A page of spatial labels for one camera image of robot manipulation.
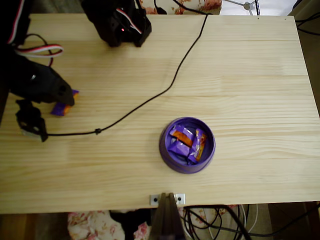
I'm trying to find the grey metal star base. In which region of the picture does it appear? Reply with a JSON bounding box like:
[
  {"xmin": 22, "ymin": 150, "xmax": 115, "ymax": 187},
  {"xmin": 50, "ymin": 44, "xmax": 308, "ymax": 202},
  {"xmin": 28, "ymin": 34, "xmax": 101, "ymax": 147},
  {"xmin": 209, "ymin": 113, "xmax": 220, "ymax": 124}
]
[{"xmin": 223, "ymin": 0, "xmax": 262, "ymax": 11}]

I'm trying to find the black camera cable with knot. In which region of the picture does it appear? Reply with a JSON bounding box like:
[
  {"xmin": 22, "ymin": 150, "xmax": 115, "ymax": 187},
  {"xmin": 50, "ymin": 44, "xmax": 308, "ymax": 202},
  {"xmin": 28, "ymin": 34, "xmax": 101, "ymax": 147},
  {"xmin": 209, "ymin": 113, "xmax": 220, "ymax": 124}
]
[{"xmin": 46, "ymin": 0, "xmax": 210, "ymax": 138}]

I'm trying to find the purple bowl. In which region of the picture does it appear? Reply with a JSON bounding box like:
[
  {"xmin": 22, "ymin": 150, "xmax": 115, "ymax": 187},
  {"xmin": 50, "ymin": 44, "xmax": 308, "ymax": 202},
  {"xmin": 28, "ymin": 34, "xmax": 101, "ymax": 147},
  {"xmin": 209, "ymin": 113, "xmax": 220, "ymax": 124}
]
[{"xmin": 158, "ymin": 116, "xmax": 217, "ymax": 175}]

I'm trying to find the dark camera stand pole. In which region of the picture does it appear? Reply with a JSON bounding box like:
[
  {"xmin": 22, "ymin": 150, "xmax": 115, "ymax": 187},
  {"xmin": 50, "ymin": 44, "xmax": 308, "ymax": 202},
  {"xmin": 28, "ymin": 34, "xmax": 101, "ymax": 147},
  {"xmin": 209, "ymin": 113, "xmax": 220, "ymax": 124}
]
[{"xmin": 149, "ymin": 192, "xmax": 186, "ymax": 240}]

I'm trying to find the black fabric item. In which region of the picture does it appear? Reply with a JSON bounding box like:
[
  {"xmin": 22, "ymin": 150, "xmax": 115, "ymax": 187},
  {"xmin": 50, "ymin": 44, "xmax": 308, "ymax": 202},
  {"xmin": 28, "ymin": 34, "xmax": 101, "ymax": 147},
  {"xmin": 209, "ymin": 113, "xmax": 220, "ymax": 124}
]
[{"xmin": 109, "ymin": 209, "xmax": 152, "ymax": 240}]

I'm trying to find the grey curtain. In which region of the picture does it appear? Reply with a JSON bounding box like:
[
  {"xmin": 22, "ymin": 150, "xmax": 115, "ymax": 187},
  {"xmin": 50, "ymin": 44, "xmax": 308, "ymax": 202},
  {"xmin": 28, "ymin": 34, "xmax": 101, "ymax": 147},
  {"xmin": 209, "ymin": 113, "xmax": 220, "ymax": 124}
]
[{"xmin": 29, "ymin": 0, "xmax": 86, "ymax": 15}]

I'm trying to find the black power cable with plug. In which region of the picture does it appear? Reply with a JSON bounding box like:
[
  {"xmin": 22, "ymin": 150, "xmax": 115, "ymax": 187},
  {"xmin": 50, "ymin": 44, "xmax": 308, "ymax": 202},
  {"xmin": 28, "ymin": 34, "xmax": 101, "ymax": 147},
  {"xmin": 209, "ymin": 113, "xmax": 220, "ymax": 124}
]
[{"xmin": 152, "ymin": 0, "xmax": 168, "ymax": 15}]

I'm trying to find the purple orange candy packet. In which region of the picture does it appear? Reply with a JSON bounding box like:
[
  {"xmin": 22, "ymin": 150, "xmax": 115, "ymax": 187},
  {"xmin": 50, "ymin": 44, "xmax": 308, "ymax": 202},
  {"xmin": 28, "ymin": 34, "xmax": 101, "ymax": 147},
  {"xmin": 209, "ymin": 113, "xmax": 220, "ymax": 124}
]
[
  {"xmin": 170, "ymin": 124, "xmax": 195, "ymax": 147},
  {"xmin": 187, "ymin": 128, "xmax": 208, "ymax": 163},
  {"xmin": 50, "ymin": 89, "xmax": 80, "ymax": 117}
]

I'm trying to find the floral cloth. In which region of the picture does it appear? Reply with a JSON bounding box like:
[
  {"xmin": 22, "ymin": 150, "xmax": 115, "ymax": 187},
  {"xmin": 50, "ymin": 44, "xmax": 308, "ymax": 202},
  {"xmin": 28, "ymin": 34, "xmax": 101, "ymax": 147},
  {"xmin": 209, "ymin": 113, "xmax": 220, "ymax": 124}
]
[
  {"xmin": 136, "ymin": 0, "xmax": 223, "ymax": 16},
  {"xmin": 66, "ymin": 204, "xmax": 241, "ymax": 240}
]

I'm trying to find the metal mounting bracket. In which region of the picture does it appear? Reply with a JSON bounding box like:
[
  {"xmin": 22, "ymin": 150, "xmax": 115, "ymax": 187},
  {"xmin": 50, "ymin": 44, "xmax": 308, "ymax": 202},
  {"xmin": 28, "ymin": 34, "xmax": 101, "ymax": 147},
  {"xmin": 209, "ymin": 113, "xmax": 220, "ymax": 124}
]
[{"xmin": 149, "ymin": 193, "xmax": 186, "ymax": 206}]

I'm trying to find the thick black cable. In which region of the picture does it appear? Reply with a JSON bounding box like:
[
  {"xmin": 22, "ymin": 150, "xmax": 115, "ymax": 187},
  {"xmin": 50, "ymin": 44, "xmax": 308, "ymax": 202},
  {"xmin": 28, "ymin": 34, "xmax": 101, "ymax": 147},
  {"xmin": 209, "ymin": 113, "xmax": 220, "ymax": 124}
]
[{"xmin": 217, "ymin": 205, "xmax": 253, "ymax": 240}]

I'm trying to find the white red servo cable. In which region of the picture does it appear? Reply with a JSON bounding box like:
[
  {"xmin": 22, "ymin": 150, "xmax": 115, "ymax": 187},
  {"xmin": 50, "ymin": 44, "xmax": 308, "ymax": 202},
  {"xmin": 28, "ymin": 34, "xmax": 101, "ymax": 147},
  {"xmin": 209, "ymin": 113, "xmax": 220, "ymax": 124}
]
[
  {"xmin": 115, "ymin": 6, "xmax": 144, "ymax": 34},
  {"xmin": 6, "ymin": 0, "xmax": 65, "ymax": 68}
]

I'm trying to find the thin black cable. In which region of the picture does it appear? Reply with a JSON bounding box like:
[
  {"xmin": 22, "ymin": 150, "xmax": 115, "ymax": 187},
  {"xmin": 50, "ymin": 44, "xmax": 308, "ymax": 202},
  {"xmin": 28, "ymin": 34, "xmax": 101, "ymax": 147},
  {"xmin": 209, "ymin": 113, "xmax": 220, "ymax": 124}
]
[
  {"xmin": 207, "ymin": 204, "xmax": 320, "ymax": 237},
  {"xmin": 294, "ymin": 13, "xmax": 320, "ymax": 41},
  {"xmin": 179, "ymin": 206, "xmax": 224, "ymax": 240}
]

